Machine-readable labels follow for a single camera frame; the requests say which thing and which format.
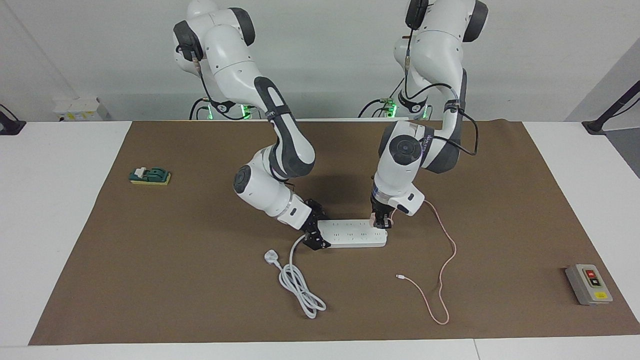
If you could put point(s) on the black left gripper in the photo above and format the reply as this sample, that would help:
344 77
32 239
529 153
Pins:
382 208

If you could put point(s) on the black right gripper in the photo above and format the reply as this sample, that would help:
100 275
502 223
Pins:
311 217

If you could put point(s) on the pink charger plug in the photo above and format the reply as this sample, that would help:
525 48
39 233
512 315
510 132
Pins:
371 218

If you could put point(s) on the white power strip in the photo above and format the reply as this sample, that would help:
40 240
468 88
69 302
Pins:
355 235

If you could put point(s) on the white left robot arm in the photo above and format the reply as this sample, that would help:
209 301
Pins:
435 55

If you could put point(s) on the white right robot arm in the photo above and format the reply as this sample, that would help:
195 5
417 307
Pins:
240 60

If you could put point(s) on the brown table mat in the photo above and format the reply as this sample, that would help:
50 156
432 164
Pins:
200 280

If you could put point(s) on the grey push-button control box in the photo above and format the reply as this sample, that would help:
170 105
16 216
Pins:
585 287

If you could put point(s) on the black stand with pole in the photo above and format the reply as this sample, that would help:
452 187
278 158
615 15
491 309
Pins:
612 109

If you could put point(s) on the white box with yellow labels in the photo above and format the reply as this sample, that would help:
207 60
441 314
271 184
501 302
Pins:
80 107

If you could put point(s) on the green knife switch yellow base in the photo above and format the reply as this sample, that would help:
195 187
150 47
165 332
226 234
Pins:
152 175

